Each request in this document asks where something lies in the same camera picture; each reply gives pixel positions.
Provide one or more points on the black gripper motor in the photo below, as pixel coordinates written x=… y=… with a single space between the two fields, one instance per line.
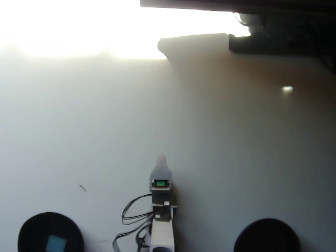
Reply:
x=160 y=184

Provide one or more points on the blue cube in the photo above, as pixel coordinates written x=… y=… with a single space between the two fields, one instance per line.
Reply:
x=56 y=243

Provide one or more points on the white Koch robot arm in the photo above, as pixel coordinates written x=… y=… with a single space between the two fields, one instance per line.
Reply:
x=162 y=231

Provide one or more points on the black round bowl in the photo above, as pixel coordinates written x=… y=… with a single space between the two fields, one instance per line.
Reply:
x=266 y=236
x=34 y=231

